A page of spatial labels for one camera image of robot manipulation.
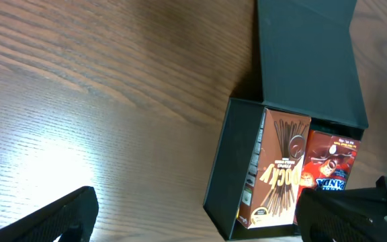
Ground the brown Pocky snack box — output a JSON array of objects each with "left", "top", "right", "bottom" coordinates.
[{"left": 237, "top": 109, "right": 311, "bottom": 229}]

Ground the black gift box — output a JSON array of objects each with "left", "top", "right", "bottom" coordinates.
[{"left": 203, "top": 0, "right": 368, "bottom": 241}]

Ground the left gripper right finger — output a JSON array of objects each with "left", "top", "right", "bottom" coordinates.
[{"left": 296, "top": 188, "right": 387, "bottom": 242}]

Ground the red Hello Panda box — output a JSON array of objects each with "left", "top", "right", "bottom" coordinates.
[{"left": 293, "top": 129, "right": 361, "bottom": 225}]

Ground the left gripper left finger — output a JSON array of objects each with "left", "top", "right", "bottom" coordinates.
[{"left": 0, "top": 186, "right": 99, "bottom": 242}]

